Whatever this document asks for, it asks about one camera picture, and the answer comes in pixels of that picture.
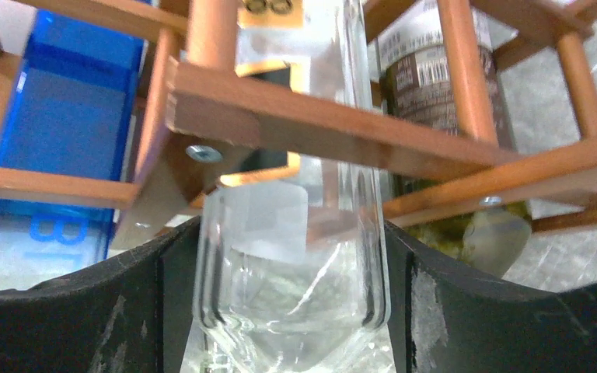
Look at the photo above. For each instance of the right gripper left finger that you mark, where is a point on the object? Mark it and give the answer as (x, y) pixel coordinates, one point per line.
(130, 313)

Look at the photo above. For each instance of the green wine bottle tan label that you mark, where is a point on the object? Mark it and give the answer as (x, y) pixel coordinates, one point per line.
(437, 77)

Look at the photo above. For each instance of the blue square bottle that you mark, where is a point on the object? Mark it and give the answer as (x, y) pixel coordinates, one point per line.
(70, 115)

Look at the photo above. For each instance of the brown wooden wine rack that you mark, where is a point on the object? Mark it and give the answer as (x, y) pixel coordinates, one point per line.
(201, 119)

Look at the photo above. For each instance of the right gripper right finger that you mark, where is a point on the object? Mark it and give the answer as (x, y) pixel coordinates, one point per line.
(449, 317)

